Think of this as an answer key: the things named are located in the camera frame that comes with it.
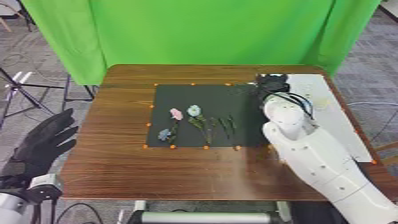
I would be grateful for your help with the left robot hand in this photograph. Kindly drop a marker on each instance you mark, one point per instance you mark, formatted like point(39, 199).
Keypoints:
point(46, 140)

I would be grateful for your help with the small blue flower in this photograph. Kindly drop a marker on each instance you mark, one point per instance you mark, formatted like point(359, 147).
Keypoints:
point(163, 134)

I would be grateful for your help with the pink flower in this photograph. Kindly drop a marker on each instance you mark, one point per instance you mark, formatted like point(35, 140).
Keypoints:
point(176, 114)

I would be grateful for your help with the black tripod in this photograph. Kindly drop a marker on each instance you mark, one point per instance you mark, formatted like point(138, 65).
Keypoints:
point(19, 90)

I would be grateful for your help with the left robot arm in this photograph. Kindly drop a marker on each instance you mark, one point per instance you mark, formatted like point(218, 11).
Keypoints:
point(26, 200)

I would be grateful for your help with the pale blue flower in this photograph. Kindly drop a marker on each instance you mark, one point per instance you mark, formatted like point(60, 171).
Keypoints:
point(194, 110)

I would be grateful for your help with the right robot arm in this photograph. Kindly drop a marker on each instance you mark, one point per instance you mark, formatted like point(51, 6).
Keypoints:
point(320, 160)

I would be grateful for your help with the dark mat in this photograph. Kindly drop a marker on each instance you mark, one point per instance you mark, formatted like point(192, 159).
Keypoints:
point(201, 100)

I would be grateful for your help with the pale grey bar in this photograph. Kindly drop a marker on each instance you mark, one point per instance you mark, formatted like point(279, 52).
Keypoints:
point(206, 218)

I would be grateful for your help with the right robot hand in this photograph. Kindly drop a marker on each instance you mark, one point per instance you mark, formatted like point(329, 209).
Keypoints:
point(272, 84)

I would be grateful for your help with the green sprig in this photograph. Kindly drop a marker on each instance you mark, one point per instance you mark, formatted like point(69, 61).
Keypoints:
point(224, 126)
point(213, 126)
point(231, 124)

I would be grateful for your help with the white sheet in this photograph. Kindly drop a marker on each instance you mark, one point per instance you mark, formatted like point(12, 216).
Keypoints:
point(334, 110)

